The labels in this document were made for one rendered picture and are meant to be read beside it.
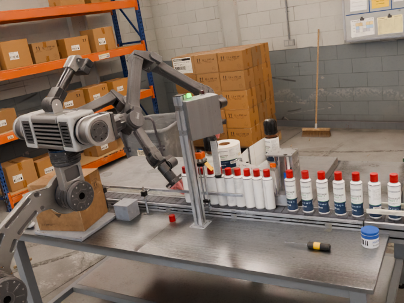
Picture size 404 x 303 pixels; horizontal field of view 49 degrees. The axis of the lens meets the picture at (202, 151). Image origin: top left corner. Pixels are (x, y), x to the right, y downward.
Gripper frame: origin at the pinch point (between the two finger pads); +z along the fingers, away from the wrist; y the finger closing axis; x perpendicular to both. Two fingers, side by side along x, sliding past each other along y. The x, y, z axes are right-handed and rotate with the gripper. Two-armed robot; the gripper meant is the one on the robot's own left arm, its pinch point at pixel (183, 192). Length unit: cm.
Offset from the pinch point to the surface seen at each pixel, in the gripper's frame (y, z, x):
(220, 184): -2.6, 9.0, -24.8
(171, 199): 0.0, -1.2, 10.5
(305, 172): -3, 29, -65
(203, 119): -12, -20, -48
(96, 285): -7, 10, 107
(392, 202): -4, 60, -88
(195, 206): -16.3, 9.1, -13.9
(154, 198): -0.1, -8.0, 19.9
